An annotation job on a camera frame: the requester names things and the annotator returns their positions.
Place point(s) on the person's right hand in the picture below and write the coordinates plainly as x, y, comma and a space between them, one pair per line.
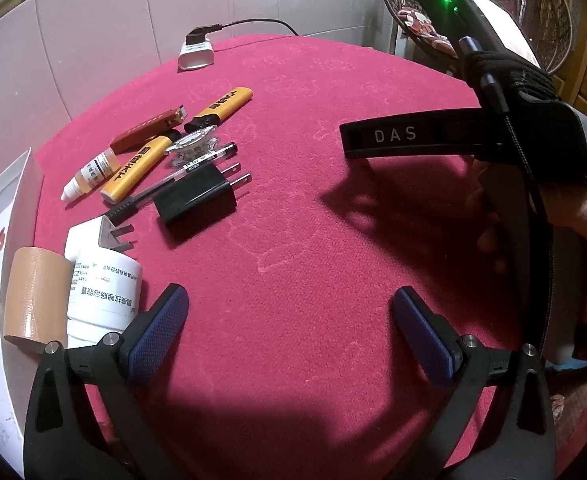
548, 130

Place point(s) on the yellow lighter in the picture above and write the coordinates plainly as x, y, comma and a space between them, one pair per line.
133, 170
223, 102

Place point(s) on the white power strip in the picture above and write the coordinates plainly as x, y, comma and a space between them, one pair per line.
196, 55

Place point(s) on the white charger plug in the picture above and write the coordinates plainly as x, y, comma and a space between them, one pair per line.
86, 235

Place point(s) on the black charger plug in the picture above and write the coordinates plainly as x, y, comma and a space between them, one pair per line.
193, 200

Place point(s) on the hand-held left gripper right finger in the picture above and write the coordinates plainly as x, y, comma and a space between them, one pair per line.
423, 340

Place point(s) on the tan tape roll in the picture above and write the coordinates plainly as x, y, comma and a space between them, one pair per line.
33, 290

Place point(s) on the red lighter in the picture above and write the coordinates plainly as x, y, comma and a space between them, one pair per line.
143, 132

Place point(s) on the small white dropper bottle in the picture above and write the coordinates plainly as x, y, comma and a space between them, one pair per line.
91, 175

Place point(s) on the metal cage fan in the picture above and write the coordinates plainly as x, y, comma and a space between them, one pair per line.
538, 0

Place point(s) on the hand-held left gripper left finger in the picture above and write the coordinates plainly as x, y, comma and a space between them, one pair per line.
158, 330

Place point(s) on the red patterned cloth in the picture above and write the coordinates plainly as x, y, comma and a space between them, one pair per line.
423, 25

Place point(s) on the black gel pen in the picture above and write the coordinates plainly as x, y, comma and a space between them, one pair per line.
128, 206

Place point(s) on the red tablecloth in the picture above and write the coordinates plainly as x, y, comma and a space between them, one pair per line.
298, 260

